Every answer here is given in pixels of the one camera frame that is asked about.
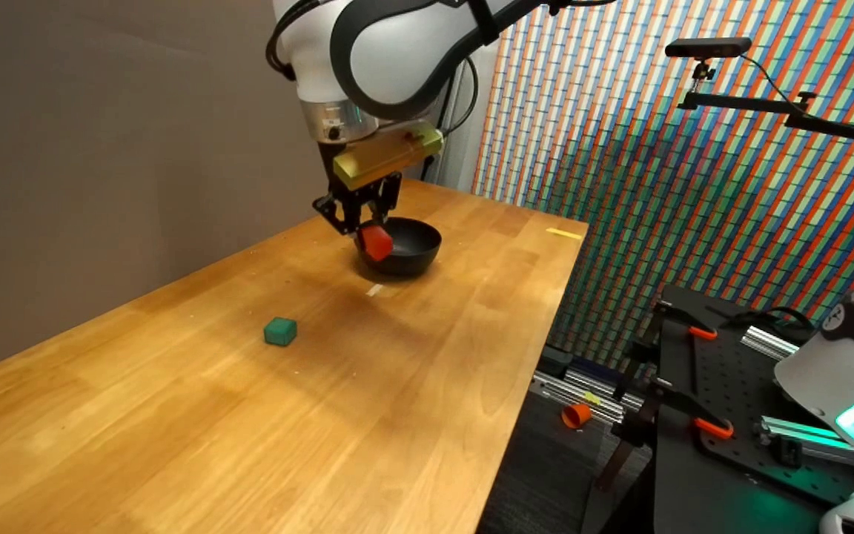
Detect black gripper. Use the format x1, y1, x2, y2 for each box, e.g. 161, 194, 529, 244
312, 139, 406, 237

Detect red block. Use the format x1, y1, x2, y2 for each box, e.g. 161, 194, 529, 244
358, 222, 398, 266

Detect green block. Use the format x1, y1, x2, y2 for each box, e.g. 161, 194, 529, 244
262, 314, 303, 351

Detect black bowl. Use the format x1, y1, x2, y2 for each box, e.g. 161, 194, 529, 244
354, 216, 444, 281

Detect orange plastic cap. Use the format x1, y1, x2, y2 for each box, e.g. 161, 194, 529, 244
558, 400, 595, 434

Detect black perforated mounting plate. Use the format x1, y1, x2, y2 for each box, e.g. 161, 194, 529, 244
647, 286, 854, 534

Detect short silver extrusion bar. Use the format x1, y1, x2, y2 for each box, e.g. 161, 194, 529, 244
738, 324, 806, 361

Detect long silver extrusion bar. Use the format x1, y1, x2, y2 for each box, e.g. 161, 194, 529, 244
757, 412, 854, 477

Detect yellowish wrist camera box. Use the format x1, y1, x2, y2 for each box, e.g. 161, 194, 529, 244
330, 126, 449, 194

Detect silver aluminium rail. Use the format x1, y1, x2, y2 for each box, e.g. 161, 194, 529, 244
529, 360, 647, 427

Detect orange handled black clamp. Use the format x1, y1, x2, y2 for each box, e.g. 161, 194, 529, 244
644, 379, 738, 444
653, 301, 723, 347

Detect black camera on stand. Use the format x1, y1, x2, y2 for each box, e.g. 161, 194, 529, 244
664, 35, 757, 63

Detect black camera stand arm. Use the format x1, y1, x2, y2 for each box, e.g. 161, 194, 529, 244
675, 57, 854, 161

